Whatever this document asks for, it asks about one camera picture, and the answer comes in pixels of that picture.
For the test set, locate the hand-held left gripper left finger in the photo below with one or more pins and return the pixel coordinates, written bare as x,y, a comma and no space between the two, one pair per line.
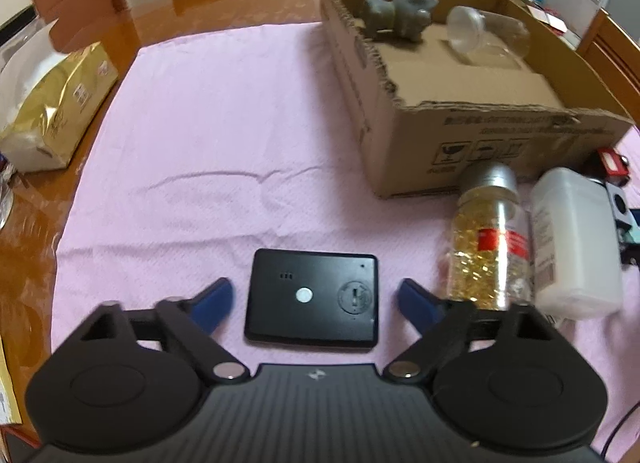
214,304

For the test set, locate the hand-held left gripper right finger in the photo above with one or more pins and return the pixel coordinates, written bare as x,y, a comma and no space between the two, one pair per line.
415,304

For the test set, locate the black electronic device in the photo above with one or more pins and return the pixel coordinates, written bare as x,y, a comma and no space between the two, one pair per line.
280,303

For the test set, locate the gold flake bottle silver cap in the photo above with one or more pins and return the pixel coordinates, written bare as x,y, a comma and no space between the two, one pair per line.
480,263

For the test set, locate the cardboard box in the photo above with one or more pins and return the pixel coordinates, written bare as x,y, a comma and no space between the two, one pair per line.
555,18
415,153

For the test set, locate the white plastic container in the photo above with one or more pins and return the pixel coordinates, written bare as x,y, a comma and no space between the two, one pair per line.
575,243

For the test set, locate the black cube toy red wheels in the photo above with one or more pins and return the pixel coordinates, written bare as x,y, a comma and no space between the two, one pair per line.
619,203

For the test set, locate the red toy train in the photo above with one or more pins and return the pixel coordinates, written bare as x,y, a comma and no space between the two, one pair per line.
612,163

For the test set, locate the pink cloth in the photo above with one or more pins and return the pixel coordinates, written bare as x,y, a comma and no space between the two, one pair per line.
225,168

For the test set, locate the small yellow white box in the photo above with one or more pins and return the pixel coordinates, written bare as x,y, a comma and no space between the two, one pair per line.
9,383

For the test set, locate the gold tissue pack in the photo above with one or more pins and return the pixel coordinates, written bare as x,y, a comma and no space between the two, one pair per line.
60,103

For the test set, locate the clear plastic jar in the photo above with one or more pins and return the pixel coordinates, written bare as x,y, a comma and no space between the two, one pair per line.
470,28

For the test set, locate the grey cat figurine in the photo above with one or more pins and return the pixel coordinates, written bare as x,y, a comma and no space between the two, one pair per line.
400,18

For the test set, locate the cardboard box on floor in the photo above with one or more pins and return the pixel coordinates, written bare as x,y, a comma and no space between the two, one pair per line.
555,18

